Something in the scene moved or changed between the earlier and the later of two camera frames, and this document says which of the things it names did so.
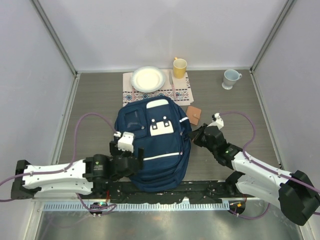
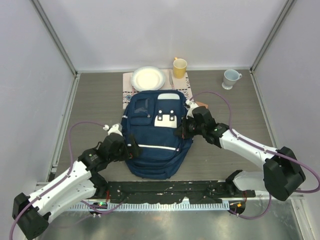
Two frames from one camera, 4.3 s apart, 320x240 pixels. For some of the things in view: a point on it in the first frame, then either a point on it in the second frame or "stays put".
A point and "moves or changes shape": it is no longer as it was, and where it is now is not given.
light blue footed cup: [230, 77] stays put
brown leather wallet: [194, 114] moves or changes shape
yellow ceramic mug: [179, 65] stays put
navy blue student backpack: [161, 126] moves or changes shape
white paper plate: [148, 79] stays put
